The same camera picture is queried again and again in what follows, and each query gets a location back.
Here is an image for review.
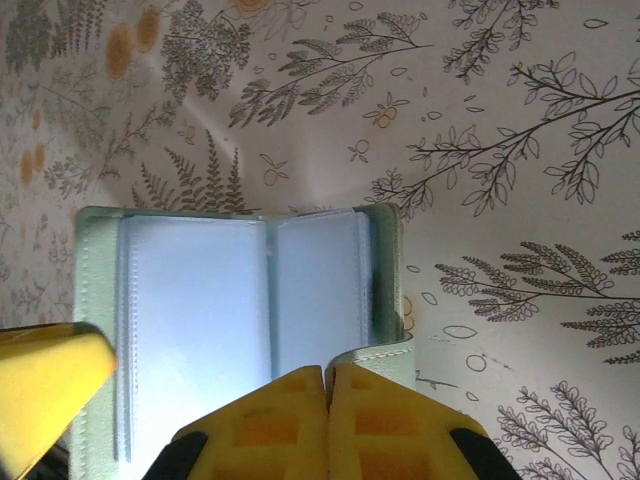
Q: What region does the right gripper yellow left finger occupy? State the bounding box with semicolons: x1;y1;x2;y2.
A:
142;364;329;480

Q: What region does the mint green card holder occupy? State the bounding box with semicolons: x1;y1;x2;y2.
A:
69;202;417;480

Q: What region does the floral tablecloth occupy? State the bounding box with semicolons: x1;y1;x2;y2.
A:
0;0;640;480

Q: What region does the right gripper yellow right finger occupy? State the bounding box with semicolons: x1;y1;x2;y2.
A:
328;364;522;480

